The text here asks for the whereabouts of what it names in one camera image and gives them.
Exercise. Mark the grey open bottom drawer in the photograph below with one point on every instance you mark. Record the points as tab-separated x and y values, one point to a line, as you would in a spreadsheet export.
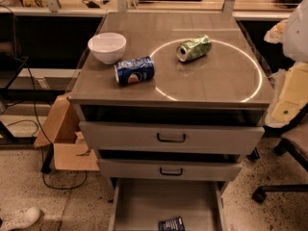
141	204

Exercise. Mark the grey drawer cabinet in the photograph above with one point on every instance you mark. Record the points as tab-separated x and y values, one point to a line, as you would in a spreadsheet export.
226	87

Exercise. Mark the blue crushed Pepsi can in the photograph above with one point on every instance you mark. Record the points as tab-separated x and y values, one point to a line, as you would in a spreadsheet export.
134	71

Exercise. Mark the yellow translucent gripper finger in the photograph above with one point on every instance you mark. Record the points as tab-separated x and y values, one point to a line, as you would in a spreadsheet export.
290	95
276	33

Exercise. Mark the black office chair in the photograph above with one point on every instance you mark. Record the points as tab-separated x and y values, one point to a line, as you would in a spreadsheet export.
294	140

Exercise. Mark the grey top drawer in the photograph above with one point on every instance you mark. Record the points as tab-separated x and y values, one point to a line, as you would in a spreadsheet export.
171	138

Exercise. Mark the dark side desk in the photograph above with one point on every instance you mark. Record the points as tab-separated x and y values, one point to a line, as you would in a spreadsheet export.
10	67

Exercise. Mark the blue RXBAR snack bar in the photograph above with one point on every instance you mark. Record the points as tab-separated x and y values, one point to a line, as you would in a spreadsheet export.
173	224

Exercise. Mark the white sneaker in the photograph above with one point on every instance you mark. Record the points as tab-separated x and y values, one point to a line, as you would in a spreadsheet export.
19	219

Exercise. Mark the green crushed soda can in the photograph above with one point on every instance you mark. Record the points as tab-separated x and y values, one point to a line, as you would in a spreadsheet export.
193	48

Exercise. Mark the brown cardboard box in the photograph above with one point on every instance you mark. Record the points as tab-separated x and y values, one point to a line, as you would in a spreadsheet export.
61	130

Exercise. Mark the white ceramic bowl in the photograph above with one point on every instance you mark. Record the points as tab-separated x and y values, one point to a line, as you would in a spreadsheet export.
107	48

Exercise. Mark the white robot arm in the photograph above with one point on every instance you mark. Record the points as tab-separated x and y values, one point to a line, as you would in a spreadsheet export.
295	42

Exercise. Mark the grey middle drawer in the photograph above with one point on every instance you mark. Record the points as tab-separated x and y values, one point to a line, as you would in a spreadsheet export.
194	171

